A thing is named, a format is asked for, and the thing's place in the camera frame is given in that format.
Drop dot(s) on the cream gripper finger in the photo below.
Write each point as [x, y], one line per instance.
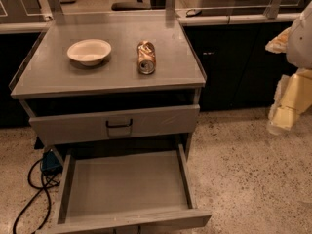
[278, 44]
[293, 96]

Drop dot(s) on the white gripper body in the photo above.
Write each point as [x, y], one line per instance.
[301, 42]

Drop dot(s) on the crushed orange can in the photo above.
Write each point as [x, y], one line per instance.
[146, 62]

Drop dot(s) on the grey drawer cabinet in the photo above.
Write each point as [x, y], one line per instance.
[52, 84]

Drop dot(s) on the open grey middle drawer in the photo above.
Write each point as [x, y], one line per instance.
[142, 192]

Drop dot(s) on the grey top drawer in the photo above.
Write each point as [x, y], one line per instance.
[54, 130]

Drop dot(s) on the white bowl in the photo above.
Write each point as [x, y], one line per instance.
[89, 52]

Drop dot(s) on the blue power box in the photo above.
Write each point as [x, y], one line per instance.
[51, 163]

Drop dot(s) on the black drawer handle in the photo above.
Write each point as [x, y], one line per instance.
[116, 126]

